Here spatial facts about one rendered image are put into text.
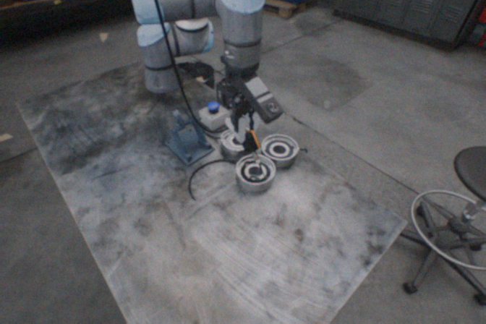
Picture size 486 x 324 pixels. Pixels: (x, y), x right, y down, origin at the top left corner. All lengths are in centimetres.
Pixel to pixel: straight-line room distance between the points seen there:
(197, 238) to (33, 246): 133
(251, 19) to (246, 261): 49
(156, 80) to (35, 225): 119
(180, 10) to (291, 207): 51
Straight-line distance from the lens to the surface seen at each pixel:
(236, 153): 81
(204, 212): 72
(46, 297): 173
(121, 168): 88
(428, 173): 221
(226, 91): 62
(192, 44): 109
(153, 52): 109
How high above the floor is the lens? 140
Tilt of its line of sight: 43 degrees down
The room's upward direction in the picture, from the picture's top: straight up
